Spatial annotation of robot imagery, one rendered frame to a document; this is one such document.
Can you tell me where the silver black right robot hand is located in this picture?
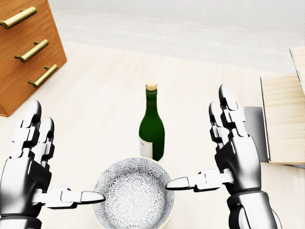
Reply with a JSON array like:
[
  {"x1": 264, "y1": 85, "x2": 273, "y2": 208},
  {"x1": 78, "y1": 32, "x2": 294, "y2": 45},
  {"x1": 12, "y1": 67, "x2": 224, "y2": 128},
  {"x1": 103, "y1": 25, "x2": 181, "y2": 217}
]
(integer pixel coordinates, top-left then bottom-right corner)
[{"x1": 165, "y1": 83, "x2": 262, "y2": 198}]

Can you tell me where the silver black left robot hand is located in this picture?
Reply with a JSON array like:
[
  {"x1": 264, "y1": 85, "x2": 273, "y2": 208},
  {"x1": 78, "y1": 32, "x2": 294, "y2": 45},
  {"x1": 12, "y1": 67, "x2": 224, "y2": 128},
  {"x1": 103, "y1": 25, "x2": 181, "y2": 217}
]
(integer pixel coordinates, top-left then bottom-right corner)
[{"x1": 0, "y1": 99, "x2": 106, "y2": 218}]

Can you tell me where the pale wooden wine rack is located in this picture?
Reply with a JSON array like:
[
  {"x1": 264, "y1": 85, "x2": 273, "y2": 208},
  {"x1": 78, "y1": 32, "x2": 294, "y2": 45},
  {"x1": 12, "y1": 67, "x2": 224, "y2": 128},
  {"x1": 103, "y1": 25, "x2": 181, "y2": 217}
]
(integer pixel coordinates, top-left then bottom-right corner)
[{"x1": 259, "y1": 45, "x2": 305, "y2": 169}]

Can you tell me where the green wine bottle with cork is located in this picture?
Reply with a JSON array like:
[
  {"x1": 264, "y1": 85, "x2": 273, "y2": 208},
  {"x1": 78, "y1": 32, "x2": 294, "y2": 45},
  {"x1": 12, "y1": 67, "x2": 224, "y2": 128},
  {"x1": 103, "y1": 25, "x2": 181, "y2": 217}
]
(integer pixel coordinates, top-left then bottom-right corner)
[{"x1": 139, "y1": 81, "x2": 166, "y2": 162}]

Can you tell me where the wooden cabinet drawer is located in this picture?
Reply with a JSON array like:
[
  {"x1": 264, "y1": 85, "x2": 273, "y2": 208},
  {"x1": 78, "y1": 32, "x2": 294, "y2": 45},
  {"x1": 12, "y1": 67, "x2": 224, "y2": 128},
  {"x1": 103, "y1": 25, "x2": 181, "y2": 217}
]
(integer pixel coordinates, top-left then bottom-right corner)
[
  {"x1": 0, "y1": 0, "x2": 54, "y2": 41},
  {"x1": 0, "y1": 46, "x2": 68, "y2": 117},
  {"x1": 0, "y1": 23, "x2": 63, "y2": 79}
]

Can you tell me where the grey floral patterned bowl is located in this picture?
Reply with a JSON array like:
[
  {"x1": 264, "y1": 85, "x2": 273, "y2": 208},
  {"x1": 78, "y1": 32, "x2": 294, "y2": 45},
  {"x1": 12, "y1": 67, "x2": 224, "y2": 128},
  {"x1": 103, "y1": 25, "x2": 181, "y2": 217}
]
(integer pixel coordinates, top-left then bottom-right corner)
[{"x1": 92, "y1": 156, "x2": 175, "y2": 229}]

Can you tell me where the wooden cabinet with drawers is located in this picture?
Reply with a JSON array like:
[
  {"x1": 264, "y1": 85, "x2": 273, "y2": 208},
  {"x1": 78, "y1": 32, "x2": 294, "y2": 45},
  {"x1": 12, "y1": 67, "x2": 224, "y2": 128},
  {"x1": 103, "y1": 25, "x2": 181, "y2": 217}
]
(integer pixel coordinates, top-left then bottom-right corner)
[{"x1": 0, "y1": 0, "x2": 68, "y2": 117}]

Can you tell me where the brass drawer handle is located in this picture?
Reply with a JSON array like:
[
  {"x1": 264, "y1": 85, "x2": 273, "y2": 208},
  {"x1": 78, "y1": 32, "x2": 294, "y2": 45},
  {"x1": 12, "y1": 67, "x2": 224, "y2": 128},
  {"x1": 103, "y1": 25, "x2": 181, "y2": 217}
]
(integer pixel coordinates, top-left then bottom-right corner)
[
  {"x1": 14, "y1": 39, "x2": 49, "y2": 63},
  {"x1": 0, "y1": 6, "x2": 38, "y2": 30},
  {"x1": 27, "y1": 64, "x2": 59, "y2": 88}
]

